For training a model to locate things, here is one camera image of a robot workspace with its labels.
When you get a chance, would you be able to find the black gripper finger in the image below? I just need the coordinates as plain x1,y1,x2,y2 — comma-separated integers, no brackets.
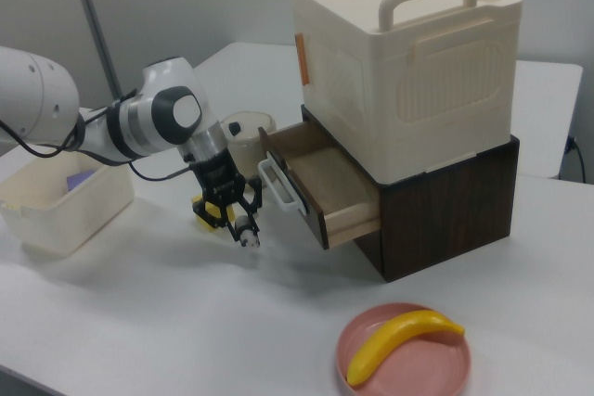
239,175,266,236
192,191,240,245

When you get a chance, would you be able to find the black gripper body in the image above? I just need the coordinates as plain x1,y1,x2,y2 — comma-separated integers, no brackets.
185,152,247,206

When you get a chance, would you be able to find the small panda toy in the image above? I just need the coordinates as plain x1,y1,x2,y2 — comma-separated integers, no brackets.
235,217,261,249

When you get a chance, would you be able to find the wooden drawer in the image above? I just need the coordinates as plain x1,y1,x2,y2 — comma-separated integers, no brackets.
257,121,382,250

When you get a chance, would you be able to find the dark wood drawer cabinet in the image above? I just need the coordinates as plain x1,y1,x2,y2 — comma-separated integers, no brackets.
300,106,520,284

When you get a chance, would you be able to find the yellow toy banana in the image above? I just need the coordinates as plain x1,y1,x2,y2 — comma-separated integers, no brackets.
346,308,466,387

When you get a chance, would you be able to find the yellow foam cube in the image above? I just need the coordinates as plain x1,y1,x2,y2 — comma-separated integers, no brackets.
193,200,222,233

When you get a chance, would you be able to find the cream lidded canister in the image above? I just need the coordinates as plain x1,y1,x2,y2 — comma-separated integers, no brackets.
217,110,278,179

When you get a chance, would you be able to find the purple foam block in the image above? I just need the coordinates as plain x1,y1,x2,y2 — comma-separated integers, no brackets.
64,168,99,193

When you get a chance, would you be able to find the cream open plastic bin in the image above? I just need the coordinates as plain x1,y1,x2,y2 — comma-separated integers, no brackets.
0,147,136,259

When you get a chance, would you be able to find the pink plate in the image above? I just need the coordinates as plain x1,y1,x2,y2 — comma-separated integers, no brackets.
334,301,472,396

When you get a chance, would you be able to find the white adjoining table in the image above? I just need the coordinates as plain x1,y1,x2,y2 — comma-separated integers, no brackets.
185,41,584,180

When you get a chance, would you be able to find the white drawer handle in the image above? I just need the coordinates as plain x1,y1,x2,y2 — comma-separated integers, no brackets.
257,158,303,211

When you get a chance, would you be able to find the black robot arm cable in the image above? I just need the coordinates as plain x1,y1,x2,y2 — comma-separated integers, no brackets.
0,89,194,183

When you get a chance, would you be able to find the cream storage box with handles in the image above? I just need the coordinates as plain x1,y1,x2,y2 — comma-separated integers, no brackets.
287,0,524,184

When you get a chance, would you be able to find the grey partition post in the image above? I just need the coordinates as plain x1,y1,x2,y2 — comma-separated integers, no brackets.
69,0,126,100

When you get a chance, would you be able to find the black power cable with plug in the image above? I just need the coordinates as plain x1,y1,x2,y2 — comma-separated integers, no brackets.
563,135,588,182

